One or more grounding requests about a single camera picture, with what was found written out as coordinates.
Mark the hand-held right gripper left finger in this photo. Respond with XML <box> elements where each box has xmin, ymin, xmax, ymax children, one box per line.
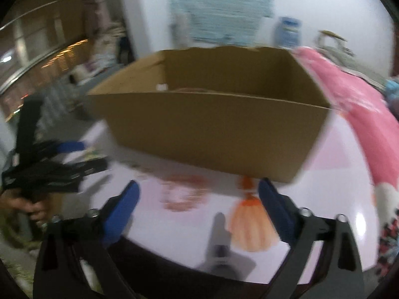
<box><xmin>33</xmin><ymin>180</ymin><xmax>141</xmax><ymax>299</ymax></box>

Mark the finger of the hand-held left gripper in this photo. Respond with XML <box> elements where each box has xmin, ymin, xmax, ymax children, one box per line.
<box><xmin>47</xmin><ymin>157</ymin><xmax>110</xmax><ymax>179</ymax></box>
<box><xmin>37</xmin><ymin>142</ymin><xmax>88</xmax><ymax>160</ymax></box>

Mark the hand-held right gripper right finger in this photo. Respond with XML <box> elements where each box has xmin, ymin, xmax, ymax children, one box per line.
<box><xmin>258</xmin><ymin>177</ymin><xmax>366</xmax><ymax>299</ymax></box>

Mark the red bracelet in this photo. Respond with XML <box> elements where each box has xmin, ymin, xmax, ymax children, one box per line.
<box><xmin>160</xmin><ymin>174</ymin><xmax>209</xmax><ymax>213</ymax></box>

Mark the brown cardboard box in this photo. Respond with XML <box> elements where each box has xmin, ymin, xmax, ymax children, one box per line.
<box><xmin>86</xmin><ymin>46</ymin><xmax>334</xmax><ymax>184</ymax></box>

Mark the person's left hand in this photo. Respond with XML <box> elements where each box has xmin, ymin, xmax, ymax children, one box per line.
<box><xmin>0</xmin><ymin>191</ymin><xmax>52</xmax><ymax>228</ymax></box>

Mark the white plastic bag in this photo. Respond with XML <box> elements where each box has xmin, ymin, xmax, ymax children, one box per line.
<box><xmin>76</xmin><ymin>120</ymin><xmax>108</xmax><ymax>150</ymax></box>

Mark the pile of household clutter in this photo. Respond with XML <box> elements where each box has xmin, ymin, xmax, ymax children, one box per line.
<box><xmin>70</xmin><ymin>0</ymin><xmax>134</xmax><ymax>84</ymax></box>

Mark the red floral blanket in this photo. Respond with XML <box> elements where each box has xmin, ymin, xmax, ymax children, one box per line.
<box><xmin>372</xmin><ymin>184</ymin><xmax>399</xmax><ymax>275</ymax></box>

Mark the pink blanket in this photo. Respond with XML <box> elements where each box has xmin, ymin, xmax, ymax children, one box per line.
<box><xmin>293</xmin><ymin>47</ymin><xmax>399</xmax><ymax>190</ymax></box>

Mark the blue blanket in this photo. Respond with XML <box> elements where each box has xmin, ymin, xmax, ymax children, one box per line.
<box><xmin>385</xmin><ymin>78</ymin><xmax>399</xmax><ymax>116</ymax></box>

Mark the wooden chair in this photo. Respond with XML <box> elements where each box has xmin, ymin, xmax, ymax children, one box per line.
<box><xmin>316</xmin><ymin>30</ymin><xmax>354</xmax><ymax>58</ymax></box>

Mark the blue water bottle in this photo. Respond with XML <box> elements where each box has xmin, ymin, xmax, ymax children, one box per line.
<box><xmin>276</xmin><ymin>17</ymin><xmax>303</xmax><ymax>50</ymax></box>

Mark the teal patterned hanging cloth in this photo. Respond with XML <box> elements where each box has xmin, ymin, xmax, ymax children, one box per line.
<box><xmin>170</xmin><ymin>0</ymin><xmax>275</xmax><ymax>46</ymax></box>

